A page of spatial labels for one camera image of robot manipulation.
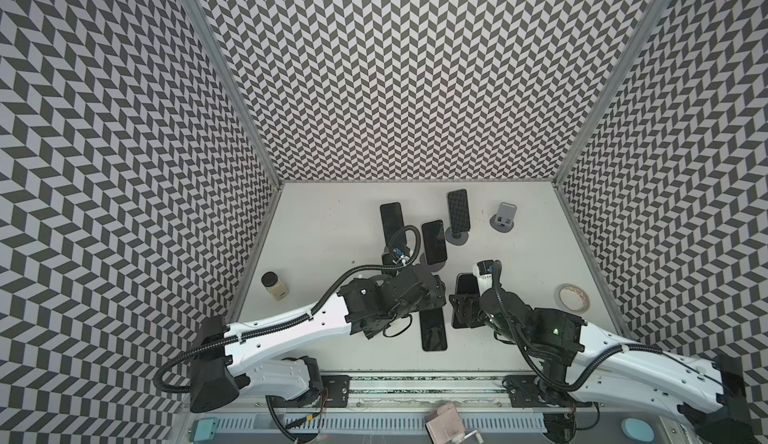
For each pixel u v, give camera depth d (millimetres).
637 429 679
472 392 753
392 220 886
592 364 467
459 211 932
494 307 542
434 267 912
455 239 1043
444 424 654
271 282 806
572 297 889
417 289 508
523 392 746
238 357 394
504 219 1008
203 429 659
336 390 718
